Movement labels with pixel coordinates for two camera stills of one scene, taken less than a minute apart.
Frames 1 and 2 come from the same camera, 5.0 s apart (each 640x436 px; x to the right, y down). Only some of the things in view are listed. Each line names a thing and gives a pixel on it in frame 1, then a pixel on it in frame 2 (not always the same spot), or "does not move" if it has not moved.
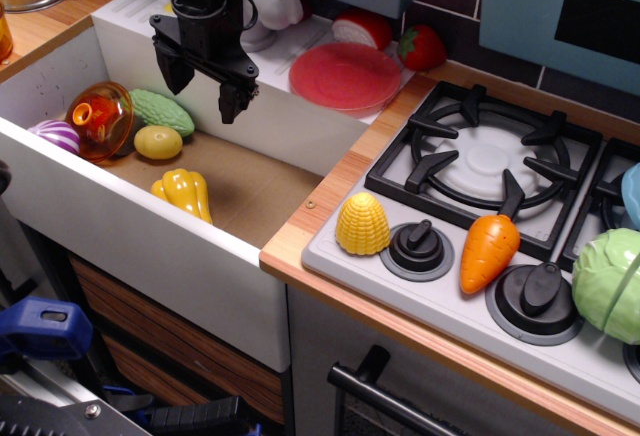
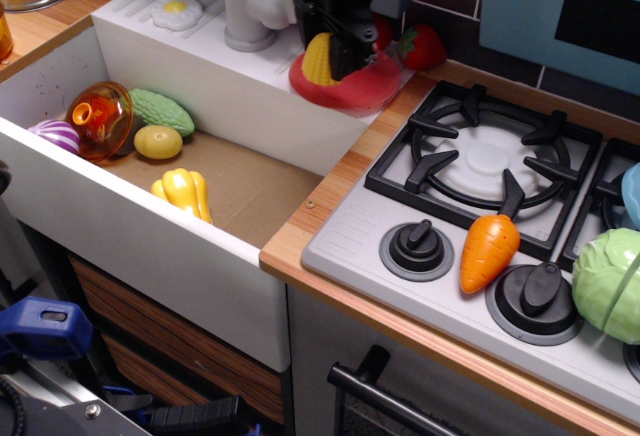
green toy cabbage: (606, 283) does not move
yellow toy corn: (362, 226) → (316, 61)
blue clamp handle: (44, 328) does not move
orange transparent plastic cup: (101, 113) does not move
